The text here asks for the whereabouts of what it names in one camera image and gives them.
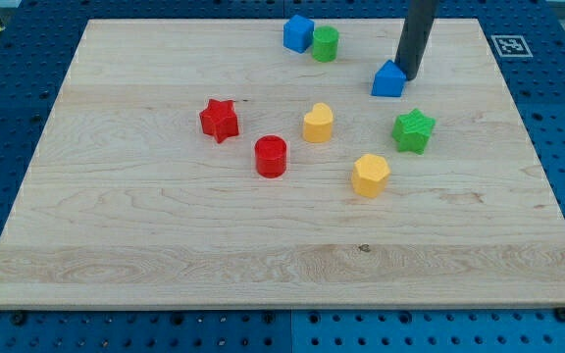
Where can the green star block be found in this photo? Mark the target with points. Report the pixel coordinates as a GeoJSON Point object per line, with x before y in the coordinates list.
{"type": "Point", "coordinates": [412, 131]}

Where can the blue pentagon house block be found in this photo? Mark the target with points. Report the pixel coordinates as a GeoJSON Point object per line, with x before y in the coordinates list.
{"type": "Point", "coordinates": [389, 81]}

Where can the light wooden board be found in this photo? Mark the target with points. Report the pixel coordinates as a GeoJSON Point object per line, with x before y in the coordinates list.
{"type": "Point", "coordinates": [128, 205]}

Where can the green cylinder block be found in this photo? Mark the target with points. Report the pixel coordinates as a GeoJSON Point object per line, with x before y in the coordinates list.
{"type": "Point", "coordinates": [325, 43]}

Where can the white fiducial marker tag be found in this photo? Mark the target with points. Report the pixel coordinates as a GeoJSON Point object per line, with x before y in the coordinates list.
{"type": "Point", "coordinates": [511, 46]}

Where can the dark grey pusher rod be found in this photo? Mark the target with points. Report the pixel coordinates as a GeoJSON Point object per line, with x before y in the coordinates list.
{"type": "Point", "coordinates": [415, 35]}

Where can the red star block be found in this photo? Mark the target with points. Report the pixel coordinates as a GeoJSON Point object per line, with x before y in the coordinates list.
{"type": "Point", "coordinates": [219, 120]}

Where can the yellow heart block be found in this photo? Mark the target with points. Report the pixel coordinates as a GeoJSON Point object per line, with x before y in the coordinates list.
{"type": "Point", "coordinates": [318, 124]}

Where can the yellow hexagon block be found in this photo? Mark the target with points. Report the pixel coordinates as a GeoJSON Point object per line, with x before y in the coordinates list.
{"type": "Point", "coordinates": [370, 175]}

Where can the red cylinder block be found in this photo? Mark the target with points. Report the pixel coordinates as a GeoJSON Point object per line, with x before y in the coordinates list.
{"type": "Point", "coordinates": [270, 156]}

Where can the blue cube block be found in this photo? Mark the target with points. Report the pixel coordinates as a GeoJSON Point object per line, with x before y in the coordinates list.
{"type": "Point", "coordinates": [298, 33]}

